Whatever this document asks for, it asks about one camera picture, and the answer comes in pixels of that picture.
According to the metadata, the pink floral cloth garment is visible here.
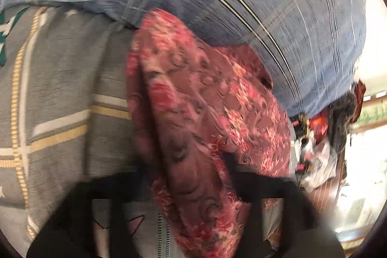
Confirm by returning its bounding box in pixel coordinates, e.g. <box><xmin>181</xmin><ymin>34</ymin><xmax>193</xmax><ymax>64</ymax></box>
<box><xmin>127</xmin><ymin>9</ymin><xmax>290</xmax><ymax>257</ymax></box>

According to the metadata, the clutter pile beside bed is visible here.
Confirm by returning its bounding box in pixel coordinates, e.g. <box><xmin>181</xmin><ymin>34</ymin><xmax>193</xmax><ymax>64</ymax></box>
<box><xmin>289</xmin><ymin>81</ymin><xmax>366</xmax><ymax>193</ymax></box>

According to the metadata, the grey star-print bedsheet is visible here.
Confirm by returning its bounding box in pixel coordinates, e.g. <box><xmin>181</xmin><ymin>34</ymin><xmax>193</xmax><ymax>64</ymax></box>
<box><xmin>0</xmin><ymin>5</ymin><xmax>188</xmax><ymax>258</ymax></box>

